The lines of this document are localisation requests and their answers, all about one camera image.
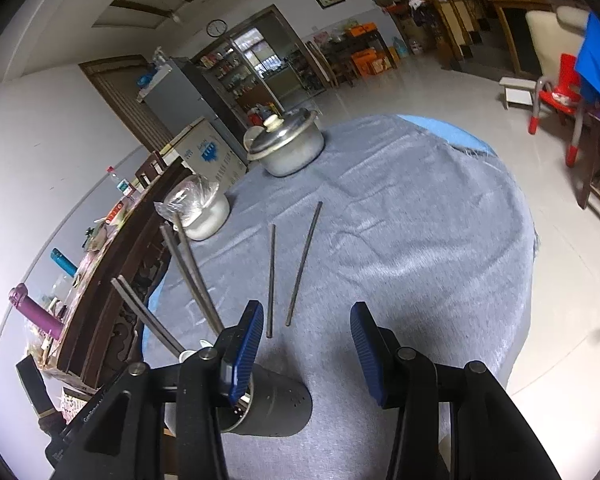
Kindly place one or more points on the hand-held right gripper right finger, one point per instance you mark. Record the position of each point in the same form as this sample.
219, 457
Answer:
367, 355

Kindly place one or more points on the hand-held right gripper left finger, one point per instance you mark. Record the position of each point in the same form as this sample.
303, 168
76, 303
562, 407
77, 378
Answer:
242, 355

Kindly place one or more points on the white ceramic spoon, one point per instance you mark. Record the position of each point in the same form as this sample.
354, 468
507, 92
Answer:
186, 356

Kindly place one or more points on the dark metal utensil holder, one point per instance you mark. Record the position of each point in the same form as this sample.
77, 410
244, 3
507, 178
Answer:
275, 405

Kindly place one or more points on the dark wooden chopstick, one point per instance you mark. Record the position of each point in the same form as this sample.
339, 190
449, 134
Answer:
190, 280
141, 315
153, 315
304, 262
199, 270
271, 280

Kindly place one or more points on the grey tablecloth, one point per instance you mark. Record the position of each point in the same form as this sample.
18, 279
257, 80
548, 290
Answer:
405, 240

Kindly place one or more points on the carved wooden sideboard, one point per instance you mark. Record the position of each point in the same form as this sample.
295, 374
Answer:
110, 320

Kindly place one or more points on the white ceramic pot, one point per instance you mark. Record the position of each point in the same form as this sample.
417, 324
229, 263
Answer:
210, 220

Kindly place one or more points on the clear plastic bag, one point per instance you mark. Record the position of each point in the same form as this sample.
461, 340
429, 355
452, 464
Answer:
190, 197

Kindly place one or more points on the white cardboard box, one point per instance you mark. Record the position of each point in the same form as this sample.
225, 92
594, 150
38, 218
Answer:
210, 155

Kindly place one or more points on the teal bottle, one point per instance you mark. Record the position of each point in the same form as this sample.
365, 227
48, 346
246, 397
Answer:
62, 261

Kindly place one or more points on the purple insulated bottle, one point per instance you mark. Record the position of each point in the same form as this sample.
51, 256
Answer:
37, 315

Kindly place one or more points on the aluminium pot with lid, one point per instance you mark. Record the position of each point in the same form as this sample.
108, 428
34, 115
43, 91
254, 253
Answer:
295, 152

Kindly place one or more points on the black rectangular box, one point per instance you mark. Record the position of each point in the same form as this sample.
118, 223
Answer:
35, 385

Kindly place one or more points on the wooden chair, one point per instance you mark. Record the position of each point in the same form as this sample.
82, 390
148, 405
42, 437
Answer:
152, 165

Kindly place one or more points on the clear bottle with red cap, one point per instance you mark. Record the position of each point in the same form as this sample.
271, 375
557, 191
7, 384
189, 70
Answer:
120, 182

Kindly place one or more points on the blue table cover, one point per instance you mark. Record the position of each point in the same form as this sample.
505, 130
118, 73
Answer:
445, 132

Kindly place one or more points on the grey refrigerator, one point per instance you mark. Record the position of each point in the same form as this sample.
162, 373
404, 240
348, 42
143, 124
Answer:
180, 90

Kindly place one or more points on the wooden door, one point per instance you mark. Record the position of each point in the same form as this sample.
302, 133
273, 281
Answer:
125, 95

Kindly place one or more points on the glass door cabinet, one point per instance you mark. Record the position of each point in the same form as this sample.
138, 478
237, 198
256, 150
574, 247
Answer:
280, 65

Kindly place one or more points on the white step stool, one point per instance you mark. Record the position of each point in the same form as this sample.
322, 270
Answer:
517, 91

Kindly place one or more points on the wooden shelf table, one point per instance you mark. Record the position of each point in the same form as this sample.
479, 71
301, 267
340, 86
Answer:
365, 47

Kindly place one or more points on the red plastic chair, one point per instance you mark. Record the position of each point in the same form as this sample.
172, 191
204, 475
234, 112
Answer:
562, 92

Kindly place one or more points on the wooden stair railing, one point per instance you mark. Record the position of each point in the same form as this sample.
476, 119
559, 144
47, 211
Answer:
455, 15

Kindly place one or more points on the cream armchair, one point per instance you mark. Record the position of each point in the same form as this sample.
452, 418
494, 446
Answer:
545, 45

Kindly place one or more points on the round wall clock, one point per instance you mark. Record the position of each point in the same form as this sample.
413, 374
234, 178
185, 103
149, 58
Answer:
216, 27

